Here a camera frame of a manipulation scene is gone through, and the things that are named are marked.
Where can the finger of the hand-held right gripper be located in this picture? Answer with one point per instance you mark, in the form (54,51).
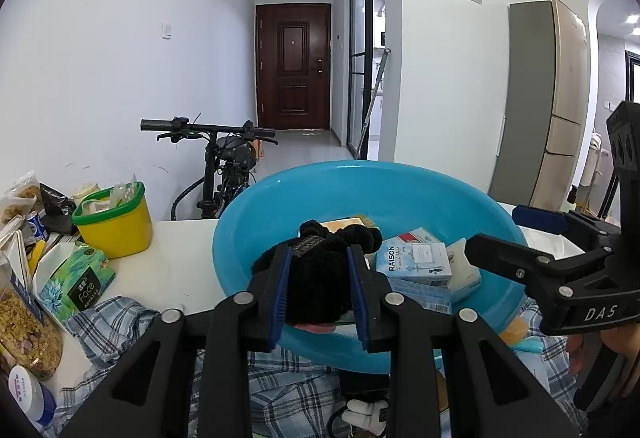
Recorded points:
(535,218)
(505,258)

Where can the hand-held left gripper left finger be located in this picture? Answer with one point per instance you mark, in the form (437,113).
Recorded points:
(280,290)

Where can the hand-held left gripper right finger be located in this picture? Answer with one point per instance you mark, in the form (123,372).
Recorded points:
(359,290)

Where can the black knit glove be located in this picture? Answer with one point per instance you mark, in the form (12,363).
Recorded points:
(320,278)

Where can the light blue barcode box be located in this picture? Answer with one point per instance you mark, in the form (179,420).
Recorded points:
(425,300)

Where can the blue plastic basin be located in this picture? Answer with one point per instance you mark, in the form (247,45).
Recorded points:
(310,198)

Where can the white desktop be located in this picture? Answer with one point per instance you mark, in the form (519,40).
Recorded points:
(185,268)

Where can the person's right hand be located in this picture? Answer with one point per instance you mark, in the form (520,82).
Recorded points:
(576,355)

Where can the white printed packet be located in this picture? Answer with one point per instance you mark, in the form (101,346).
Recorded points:
(462,270)

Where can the blue white tissue box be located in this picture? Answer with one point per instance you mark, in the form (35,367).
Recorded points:
(415,263)

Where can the large cream orange box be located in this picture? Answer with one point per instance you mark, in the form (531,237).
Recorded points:
(350,223)

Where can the red white medicine box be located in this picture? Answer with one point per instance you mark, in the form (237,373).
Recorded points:
(417,234)

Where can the grey beige refrigerator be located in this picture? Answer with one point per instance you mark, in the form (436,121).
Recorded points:
(535,107)

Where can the white charger plug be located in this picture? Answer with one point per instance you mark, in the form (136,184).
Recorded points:
(365,415)

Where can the orange bag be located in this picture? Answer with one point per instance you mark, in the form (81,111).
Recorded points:
(257,150)

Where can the black bicycle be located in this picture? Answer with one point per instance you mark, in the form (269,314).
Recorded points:
(227,157)

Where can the blue plaid cloth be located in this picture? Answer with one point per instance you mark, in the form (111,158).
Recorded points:
(115,318)

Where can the yellow bucket with green rim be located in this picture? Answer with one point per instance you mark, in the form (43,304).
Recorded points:
(120,233)

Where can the mop pole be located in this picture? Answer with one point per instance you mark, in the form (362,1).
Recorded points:
(372,102)

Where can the green tissue pack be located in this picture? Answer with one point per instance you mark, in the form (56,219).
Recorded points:
(75,283)

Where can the black framed glass door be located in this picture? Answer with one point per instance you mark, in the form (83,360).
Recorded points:
(365,67)

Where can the dark brown door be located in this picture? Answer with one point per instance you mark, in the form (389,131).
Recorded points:
(294,67)

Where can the dark snack bag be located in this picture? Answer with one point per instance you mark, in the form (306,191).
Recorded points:
(57,205)

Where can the blue white can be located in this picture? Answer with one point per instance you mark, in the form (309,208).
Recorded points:
(37,227)

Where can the granola bag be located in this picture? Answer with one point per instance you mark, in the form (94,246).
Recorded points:
(25,323)

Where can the white bottle blue cap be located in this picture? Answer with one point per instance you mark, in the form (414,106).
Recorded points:
(32,395)

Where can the clear snack bag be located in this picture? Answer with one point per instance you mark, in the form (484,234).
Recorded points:
(20,195)

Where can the white wall switch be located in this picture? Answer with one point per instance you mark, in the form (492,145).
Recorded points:
(166,30)

